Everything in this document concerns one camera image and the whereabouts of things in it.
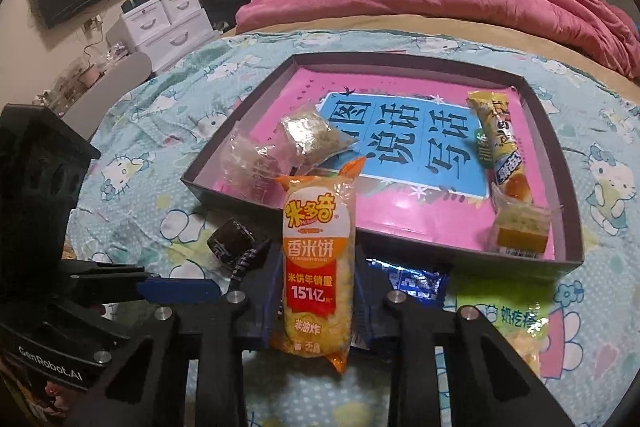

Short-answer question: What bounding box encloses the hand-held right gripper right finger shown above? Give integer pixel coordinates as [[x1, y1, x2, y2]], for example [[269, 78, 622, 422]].
[[351, 248, 573, 427]]

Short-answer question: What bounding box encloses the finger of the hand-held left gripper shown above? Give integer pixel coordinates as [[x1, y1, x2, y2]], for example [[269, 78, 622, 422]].
[[65, 261, 222, 304], [49, 301, 134, 354]]

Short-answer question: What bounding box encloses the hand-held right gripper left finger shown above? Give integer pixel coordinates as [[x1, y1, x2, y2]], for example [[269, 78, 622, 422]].
[[65, 251, 284, 427]]

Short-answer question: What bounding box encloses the black snack packet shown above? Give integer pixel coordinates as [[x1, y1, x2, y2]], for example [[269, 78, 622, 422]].
[[231, 239, 273, 293]]

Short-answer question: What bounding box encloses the blue biscuit packet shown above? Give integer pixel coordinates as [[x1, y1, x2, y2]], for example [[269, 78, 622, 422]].
[[365, 259, 448, 308]]

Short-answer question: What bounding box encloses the orange rice cracker packet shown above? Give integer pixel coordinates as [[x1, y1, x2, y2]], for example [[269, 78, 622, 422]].
[[269, 157, 367, 375]]

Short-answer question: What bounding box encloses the dark candy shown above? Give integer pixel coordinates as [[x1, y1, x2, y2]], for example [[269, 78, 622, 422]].
[[206, 218, 258, 273]]

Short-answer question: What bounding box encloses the dark shallow cardboard box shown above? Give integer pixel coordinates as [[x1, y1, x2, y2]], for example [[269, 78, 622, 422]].
[[180, 52, 585, 277]]

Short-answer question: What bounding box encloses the green snack packet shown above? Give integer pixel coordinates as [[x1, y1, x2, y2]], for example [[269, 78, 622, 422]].
[[452, 277, 553, 380]]

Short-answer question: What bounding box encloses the crinkled clear snack packet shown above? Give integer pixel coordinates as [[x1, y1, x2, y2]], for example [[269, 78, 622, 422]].
[[220, 129, 293, 200]]

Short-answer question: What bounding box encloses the oat cake clear packet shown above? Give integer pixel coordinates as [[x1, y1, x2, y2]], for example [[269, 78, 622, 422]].
[[277, 104, 358, 170]]

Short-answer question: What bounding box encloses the small cake clear packet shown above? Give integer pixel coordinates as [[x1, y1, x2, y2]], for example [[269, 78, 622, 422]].
[[487, 187, 551, 258]]

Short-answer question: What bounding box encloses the long yellow snack packet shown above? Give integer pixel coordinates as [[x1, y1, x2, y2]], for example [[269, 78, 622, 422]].
[[467, 89, 533, 208]]

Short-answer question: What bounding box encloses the cat print blue blanket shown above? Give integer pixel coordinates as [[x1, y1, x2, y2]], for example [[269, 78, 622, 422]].
[[0, 29, 640, 427]]

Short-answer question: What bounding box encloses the pink and blue book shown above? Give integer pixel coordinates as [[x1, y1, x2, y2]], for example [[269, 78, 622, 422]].
[[212, 64, 556, 260]]

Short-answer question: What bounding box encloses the pile of small desk items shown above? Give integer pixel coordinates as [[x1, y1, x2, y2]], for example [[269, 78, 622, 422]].
[[32, 42, 128, 115]]

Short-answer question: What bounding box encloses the white drawer cabinet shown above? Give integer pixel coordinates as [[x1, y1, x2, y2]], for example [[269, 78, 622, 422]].
[[106, 0, 211, 75]]

